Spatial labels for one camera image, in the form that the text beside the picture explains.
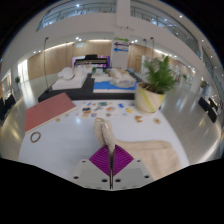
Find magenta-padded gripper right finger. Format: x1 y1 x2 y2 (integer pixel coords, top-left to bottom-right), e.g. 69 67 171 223
111 144 155 190

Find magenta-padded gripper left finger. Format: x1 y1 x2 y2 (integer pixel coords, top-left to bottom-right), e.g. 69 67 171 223
71 144 111 190

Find beige towel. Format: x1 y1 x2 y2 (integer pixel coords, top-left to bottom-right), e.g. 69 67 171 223
92 117 183 181

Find potted green plant, white pot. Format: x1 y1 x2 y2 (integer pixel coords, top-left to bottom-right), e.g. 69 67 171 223
134 55 178 114

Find black display platform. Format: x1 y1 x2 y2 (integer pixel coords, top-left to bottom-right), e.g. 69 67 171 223
37 72 141 103

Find red flat rectangular board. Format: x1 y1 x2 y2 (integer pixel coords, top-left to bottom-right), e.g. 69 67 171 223
24 92 78 134

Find white model on blue base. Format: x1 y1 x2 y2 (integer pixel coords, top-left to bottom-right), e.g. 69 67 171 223
92 67 138 94

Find white architectural model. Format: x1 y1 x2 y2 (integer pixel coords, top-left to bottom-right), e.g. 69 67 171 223
51 66 91 91

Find black piano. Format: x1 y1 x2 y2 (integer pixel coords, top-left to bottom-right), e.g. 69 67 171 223
73 54 109 69

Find black seating group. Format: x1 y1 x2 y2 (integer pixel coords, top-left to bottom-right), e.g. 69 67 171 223
198 96 221 124
0 93 16 121

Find sign with coloured arrows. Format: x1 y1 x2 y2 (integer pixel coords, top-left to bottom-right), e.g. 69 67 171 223
113 35 130 69

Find wooden ring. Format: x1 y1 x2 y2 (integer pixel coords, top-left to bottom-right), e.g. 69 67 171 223
29 131 42 144

